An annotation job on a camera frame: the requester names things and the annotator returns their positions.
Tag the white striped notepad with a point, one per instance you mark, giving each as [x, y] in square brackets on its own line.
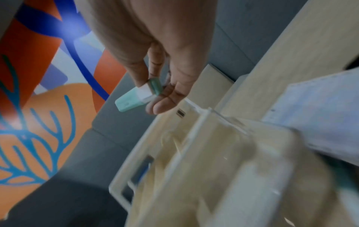
[322, 110]

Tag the cream tiered organizer box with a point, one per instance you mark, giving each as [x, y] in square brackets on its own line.
[224, 166]

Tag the green highlighter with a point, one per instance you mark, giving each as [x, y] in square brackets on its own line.
[131, 99]

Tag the person's right hand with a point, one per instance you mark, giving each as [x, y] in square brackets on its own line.
[157, 33]

